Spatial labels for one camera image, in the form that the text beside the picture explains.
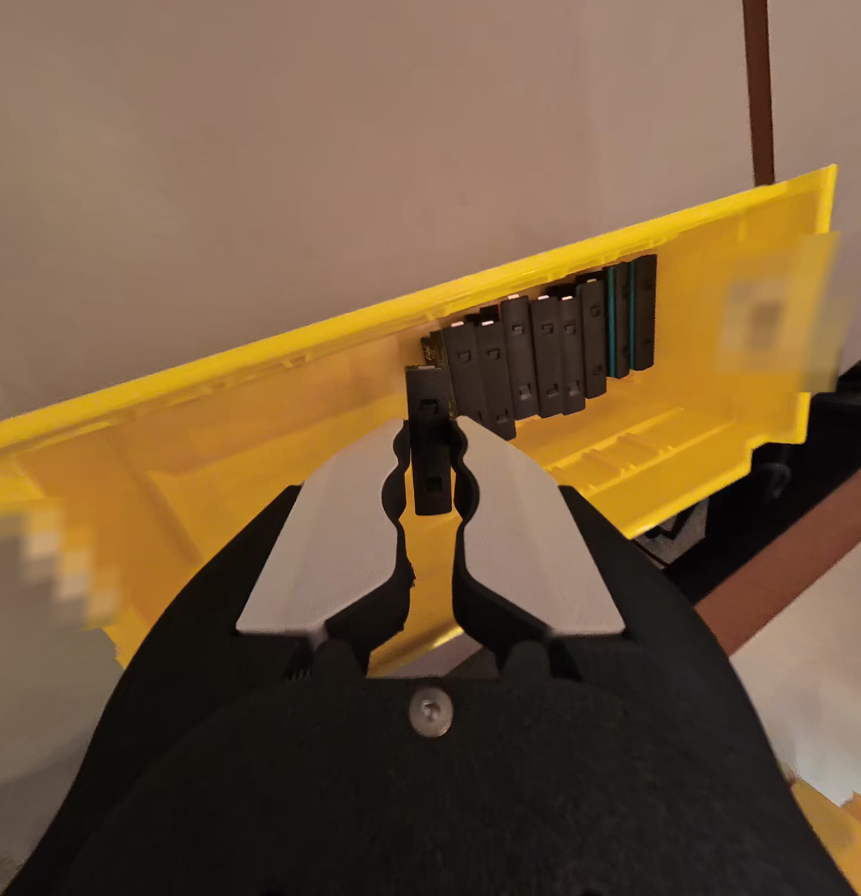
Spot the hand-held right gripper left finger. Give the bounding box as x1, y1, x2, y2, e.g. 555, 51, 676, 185
235, 418, 416, 674

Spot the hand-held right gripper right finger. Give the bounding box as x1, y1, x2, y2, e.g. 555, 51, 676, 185
450, 415, 627, 665

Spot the yellow plastic bin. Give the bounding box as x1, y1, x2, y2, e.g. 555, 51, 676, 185
0, 164, 840, 676
787, 777, 861, 896

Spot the black battery blue rim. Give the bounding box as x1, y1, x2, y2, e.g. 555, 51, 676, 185
404, 364, 454, 518

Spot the row of black batteries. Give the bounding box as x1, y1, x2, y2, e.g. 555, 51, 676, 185
420, 253, 659, 442

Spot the wooden edged table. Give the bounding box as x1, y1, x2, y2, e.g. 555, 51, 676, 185
696, 476, 861, 806

